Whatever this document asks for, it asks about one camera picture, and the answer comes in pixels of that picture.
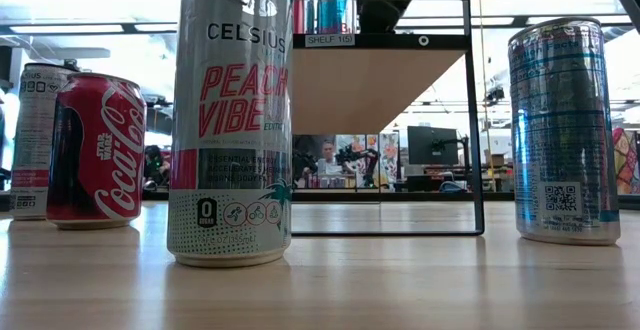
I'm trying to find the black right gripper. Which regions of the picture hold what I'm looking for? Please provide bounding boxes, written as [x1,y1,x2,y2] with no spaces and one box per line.
[352,0,437,34]

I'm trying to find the blue silver Red Bull can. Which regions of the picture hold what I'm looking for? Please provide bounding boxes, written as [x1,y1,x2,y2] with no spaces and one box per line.
[304,0,317,35]
[507,16,622,247]
[316,0,358,35]

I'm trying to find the red Coca-Cola Star Wars can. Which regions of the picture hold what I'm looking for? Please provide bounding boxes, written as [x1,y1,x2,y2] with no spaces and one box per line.
[46,72,148,230]

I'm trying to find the white Celsius Peach Vibe can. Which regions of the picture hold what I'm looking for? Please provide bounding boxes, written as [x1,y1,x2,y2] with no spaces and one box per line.
[166,0,295,270]
[8,62,79,222]

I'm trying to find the black monitor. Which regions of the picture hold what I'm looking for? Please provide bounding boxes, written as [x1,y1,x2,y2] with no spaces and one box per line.
[406,125,459,167]

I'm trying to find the black ceiling fixture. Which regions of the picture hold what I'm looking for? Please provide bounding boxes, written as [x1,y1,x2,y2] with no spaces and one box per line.
[483,85,506,107]

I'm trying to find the floral print panel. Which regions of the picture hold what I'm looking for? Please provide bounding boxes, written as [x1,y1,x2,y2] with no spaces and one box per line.
[333,132,401,191]

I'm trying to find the person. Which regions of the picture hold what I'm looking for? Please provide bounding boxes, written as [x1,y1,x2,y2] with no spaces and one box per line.
[143,143,172,192]
[301,140,351,190]

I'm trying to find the colourful patchwork quilt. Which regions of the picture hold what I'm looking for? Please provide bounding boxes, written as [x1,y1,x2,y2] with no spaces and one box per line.
[612,127,640,196]

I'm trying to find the wooden shelf with black frame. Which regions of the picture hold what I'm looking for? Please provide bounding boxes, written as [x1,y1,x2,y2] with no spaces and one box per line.
[291,0,486,236]

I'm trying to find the black aluminium table frame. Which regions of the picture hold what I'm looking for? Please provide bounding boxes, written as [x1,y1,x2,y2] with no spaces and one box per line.
[0,188,640,211]

